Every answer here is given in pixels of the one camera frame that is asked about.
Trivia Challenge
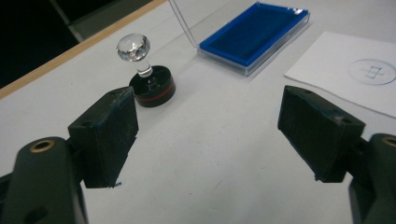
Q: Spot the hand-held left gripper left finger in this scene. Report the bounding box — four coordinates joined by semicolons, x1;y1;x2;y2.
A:
67;86;139;189

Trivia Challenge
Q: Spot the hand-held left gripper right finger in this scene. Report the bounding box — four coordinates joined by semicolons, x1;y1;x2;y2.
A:
277;85;366;184

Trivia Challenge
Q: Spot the black stamp with clear knob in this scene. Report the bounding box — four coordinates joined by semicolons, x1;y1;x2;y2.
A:
116;33;177;102

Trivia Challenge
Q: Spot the white paper sheet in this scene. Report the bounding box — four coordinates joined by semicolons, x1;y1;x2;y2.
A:
284;31;396;119

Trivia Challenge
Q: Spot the wooden table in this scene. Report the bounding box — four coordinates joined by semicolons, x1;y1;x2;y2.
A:
0;0;169;101

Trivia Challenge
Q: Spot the blue ink pad clear case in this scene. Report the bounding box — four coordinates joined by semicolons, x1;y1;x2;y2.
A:
167;0;311;77

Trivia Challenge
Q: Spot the grey metal floor rail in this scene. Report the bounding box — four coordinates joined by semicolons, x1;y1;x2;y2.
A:
49;0;85;42

